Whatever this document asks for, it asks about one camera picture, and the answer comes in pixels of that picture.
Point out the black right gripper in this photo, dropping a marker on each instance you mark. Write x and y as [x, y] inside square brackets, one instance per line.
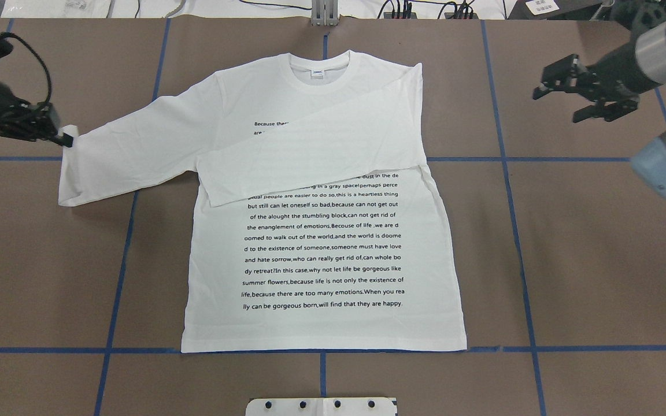
[615, 69]

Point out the white printed long-sleeve shirt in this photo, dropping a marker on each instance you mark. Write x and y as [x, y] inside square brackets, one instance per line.
[317, 224]

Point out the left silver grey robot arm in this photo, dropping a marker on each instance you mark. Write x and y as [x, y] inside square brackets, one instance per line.
[6, 94]

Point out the aluminium frame post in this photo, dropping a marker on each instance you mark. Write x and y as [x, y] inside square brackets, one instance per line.
[324, 13]

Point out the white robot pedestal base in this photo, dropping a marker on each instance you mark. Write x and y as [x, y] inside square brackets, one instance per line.
[322, 406]

